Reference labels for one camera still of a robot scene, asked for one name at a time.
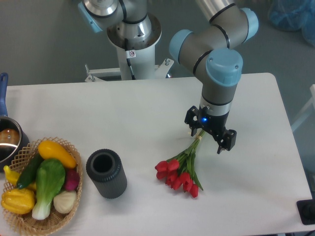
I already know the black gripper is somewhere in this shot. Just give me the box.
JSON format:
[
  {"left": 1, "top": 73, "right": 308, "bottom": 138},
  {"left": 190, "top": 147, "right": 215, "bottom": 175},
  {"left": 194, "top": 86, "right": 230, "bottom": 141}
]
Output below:
[{"left": 184, "top": 104, "right": 237, "bottom": 154}]

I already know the red tulip bouquet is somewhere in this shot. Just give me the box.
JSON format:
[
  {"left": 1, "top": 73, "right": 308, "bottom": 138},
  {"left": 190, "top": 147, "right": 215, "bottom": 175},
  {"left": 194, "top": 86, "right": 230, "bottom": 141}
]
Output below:
[{"left": 155, "top": 131, "right": 205, "bottom": 198}]

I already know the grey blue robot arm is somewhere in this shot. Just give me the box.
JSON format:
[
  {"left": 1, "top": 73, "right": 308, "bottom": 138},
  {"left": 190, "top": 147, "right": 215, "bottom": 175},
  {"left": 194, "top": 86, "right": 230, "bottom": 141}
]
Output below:
[{"left": 78, "top": 0, "right": 258, "bottom": 150}]

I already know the dark grey ribbed vase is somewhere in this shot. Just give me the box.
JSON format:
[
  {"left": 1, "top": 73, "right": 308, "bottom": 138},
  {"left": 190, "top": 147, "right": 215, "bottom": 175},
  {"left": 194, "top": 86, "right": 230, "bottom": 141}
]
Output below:
[{"left": 86, "top": 149, "right": 127, "bottom": 199}]

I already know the black device at edge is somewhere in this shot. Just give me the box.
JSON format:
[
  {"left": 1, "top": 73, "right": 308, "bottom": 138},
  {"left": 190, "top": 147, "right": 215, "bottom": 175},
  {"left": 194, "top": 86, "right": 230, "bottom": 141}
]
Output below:
[{"left": 296, "top": 199, "right": 315, "bottom": 225}]

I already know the blue plastic bag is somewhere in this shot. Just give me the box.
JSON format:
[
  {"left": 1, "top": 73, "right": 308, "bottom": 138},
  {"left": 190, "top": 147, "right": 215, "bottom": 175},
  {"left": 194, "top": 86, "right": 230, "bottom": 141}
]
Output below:
[{"left": 268, "top": 0, "right": 315, "bottom": 46}]

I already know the magenta radish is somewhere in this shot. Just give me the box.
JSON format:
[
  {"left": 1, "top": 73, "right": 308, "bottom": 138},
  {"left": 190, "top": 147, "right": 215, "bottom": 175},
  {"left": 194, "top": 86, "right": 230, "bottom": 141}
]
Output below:
[{"left": 64, "top": 170, "right": 80, "bottom": 191}]

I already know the yellow squash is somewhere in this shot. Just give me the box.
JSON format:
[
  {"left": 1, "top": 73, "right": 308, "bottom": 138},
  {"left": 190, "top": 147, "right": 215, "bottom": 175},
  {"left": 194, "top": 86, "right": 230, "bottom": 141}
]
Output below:
[{"left": 37, "top": 140, "right": 77, "bottom": 169}]

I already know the white garlic bulb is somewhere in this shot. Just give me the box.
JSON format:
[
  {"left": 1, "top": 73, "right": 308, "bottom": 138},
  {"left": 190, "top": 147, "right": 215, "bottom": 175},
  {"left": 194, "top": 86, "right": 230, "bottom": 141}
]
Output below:
[{"left": 53, "top": 191, "right": 77, "bottom": 214}]

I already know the green bok choy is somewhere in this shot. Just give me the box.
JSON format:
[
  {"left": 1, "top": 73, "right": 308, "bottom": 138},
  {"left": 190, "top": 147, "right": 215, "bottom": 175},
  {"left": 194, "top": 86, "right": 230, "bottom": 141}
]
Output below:
[{"left": 32, "top": 158, "right": 65, "bottom": 220}]

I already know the woven wicker basket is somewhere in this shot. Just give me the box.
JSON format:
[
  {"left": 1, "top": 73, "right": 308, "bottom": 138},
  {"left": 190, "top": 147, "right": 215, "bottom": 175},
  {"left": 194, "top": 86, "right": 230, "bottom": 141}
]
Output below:
[{"left": 2, "top": 137, "right": 83, "bottom": 236}]

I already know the dark green cucumber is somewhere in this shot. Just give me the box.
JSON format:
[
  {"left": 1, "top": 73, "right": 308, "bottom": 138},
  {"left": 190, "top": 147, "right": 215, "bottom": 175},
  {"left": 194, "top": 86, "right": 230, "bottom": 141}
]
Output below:
[{"left": 16, "top": 153, "right": 44, "bottom": 189}]

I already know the small yellow gourd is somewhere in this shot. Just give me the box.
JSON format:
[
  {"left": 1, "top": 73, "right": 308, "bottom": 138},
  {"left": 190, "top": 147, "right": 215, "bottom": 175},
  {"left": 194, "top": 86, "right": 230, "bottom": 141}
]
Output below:
[{"left": 3, "top": 165, "right": 37, "bottom": 191}]

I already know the yellow bell pepper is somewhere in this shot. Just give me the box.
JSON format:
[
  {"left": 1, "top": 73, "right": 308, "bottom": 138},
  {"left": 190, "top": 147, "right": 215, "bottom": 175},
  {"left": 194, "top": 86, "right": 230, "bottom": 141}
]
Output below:
[{"left": 1, "top": 188, "right": 35, "bottom": 214}]

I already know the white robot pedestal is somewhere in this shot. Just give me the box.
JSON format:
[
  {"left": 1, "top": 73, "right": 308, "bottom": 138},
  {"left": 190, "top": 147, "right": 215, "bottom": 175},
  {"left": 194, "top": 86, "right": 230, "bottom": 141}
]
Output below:
[{"left": 85, "top": 13, "right": 174, "bottom": 82}]

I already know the black cable on pedestal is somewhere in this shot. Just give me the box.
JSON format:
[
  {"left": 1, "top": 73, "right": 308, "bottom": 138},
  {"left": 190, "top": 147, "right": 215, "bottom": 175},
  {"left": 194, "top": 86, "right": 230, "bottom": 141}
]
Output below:
[{"left": 124, "top": 38, "right": 136, "bottom": 81}]

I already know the blue handled saucepan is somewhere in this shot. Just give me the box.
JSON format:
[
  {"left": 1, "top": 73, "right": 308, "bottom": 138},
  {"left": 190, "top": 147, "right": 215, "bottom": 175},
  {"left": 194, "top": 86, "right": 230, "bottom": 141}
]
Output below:
[{"left": 0, "top": 72, "right": 29, "bottom": 173}]

